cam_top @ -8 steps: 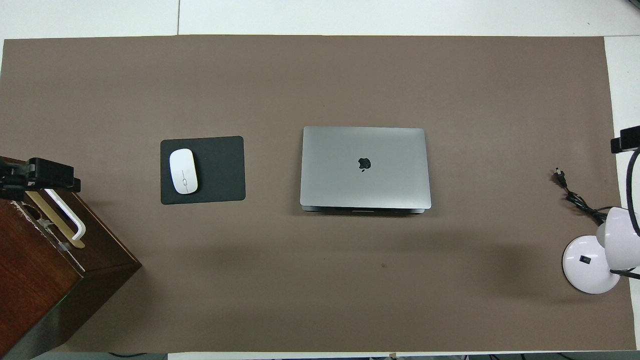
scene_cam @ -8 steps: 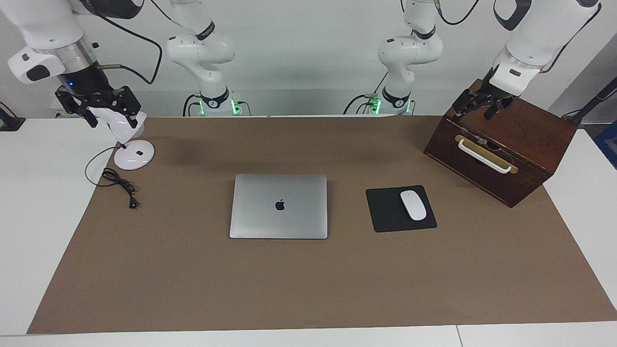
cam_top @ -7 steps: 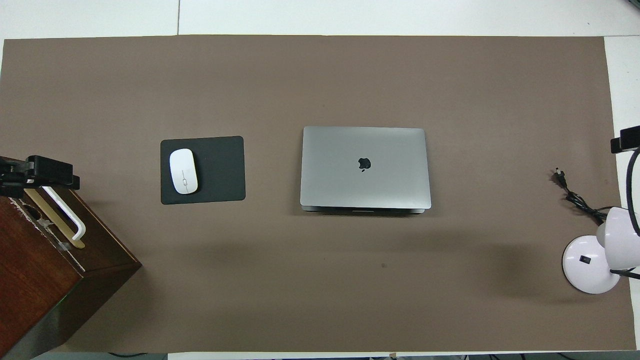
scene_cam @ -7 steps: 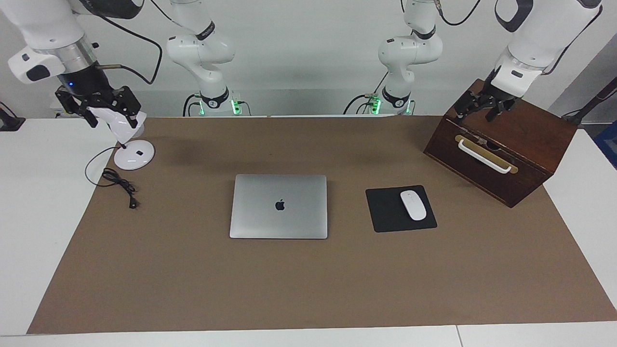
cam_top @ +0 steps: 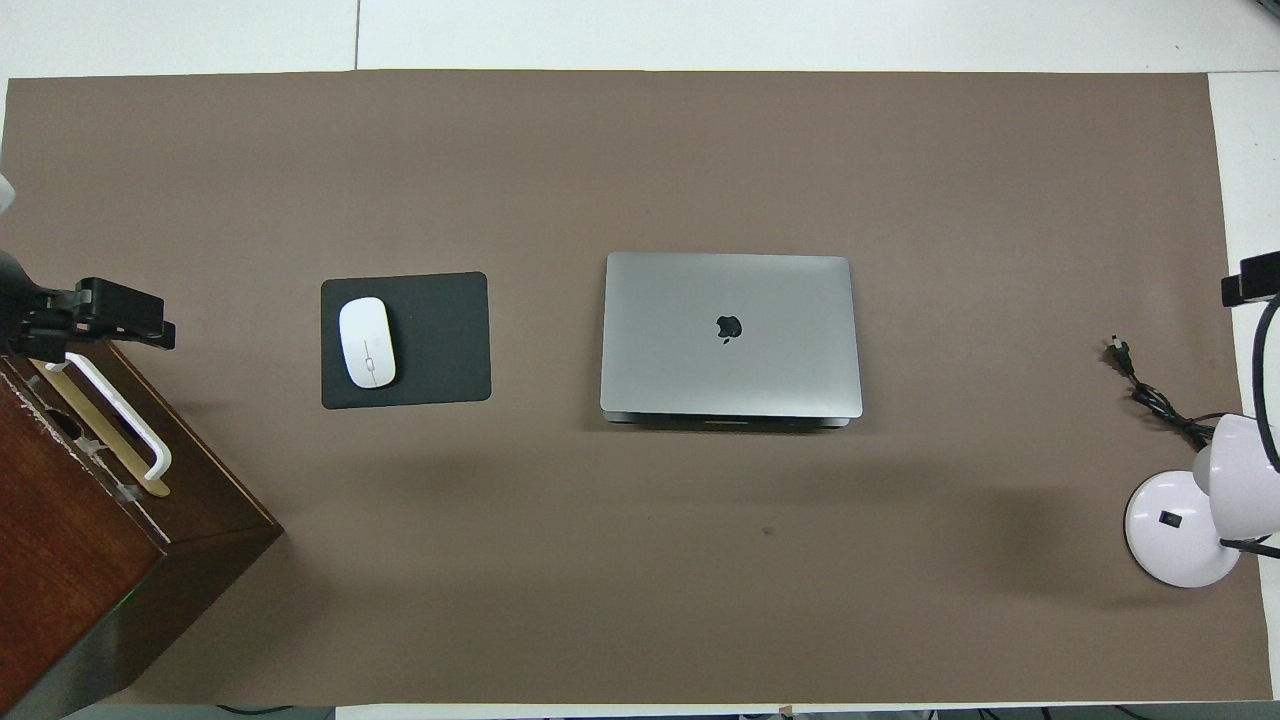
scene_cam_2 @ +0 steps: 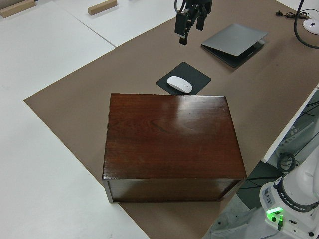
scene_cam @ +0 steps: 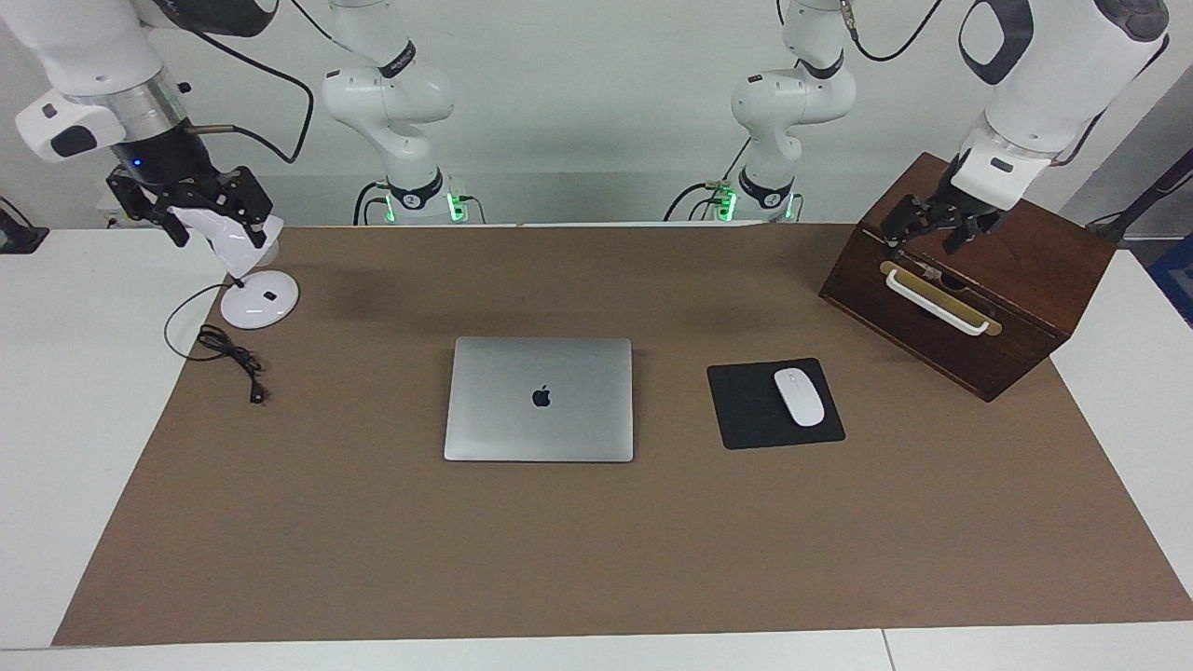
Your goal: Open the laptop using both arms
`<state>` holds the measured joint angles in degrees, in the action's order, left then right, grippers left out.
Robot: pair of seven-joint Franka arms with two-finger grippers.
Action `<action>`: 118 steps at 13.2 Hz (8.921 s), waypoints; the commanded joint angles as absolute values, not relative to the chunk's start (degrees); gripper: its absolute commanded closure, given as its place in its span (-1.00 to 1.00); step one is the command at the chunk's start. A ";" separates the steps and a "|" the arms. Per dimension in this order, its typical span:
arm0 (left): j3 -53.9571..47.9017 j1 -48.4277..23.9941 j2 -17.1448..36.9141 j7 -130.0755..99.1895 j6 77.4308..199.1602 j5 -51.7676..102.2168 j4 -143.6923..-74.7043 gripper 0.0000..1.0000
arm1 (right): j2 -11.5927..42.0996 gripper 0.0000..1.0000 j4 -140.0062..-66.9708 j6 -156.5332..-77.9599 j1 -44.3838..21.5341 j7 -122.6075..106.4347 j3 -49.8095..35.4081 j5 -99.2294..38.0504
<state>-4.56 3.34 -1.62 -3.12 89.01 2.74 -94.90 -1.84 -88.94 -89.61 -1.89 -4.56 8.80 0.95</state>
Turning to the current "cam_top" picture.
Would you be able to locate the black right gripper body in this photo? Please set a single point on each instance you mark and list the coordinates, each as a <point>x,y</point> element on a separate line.
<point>1262,277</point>

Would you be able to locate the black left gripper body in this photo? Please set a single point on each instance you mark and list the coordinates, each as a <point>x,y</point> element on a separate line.
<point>30,322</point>

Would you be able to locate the dark wooden box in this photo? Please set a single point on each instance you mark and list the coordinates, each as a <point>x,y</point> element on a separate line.
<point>70,520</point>

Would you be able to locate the brown table mat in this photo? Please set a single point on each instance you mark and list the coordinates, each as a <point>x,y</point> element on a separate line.
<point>640,160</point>

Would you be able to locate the white computer mouse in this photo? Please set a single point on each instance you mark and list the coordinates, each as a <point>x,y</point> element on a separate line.
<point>366,340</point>

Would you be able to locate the white desk lamp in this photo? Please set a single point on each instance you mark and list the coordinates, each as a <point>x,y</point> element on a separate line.
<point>1170,540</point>

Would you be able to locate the grey aluminium laptop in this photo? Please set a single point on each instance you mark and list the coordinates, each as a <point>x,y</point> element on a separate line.
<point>680,330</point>

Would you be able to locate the black mouse pad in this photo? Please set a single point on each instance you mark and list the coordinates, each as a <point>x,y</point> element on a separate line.
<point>440,340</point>

